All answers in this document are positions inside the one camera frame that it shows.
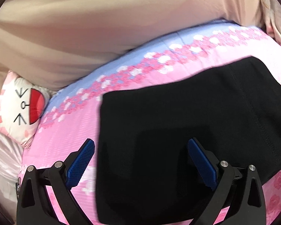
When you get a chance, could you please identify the black pants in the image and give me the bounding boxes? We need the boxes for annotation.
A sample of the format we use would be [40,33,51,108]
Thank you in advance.
[95,56,281,225]

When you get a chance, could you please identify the cartoon cat face pillow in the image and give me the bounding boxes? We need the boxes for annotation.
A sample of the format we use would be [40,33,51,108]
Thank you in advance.
[0,70,53,149]

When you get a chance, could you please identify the pale pink satin cloth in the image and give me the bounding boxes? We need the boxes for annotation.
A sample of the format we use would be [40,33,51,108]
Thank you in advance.
[0,89,22,216]

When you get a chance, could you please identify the beige cloth cover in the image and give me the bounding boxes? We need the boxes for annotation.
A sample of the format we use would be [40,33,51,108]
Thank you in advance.
[0,0,265,92]

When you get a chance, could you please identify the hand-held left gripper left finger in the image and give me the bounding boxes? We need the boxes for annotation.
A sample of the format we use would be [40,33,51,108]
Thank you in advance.
[16,139,96,225]

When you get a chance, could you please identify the pink rose print bed sheet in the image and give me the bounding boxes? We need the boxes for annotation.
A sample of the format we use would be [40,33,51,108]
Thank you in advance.
[19,19,281,225]

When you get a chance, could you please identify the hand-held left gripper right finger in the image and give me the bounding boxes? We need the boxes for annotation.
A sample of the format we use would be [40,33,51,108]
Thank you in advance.
[187,138,267,225]

